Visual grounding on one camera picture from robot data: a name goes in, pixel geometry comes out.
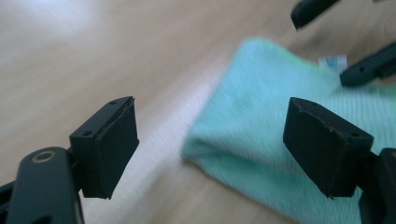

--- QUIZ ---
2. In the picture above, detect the green microfibre cloth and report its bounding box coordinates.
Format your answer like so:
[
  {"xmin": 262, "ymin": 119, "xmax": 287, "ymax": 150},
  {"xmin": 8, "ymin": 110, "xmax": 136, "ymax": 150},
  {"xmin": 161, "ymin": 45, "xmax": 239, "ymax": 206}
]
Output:
[{"xmin": 180, "ymin": 36, "xmax": 396, "ymax": 224}]

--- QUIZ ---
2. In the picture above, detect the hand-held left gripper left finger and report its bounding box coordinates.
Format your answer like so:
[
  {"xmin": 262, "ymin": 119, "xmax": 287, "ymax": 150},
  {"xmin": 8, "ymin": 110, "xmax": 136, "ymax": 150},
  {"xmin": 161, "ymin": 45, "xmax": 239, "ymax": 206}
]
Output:
[{"xmin": 68, "ymin": 95, "xmax": 140, "ymax": 201}]

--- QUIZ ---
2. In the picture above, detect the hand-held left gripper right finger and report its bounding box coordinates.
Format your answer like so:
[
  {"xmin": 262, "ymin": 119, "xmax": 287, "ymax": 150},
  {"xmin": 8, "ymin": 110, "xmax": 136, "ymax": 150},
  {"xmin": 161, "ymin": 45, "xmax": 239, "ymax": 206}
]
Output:
[{"xmin": 282, "ymin": 96, "xmax": 375, "ymax": 200}]

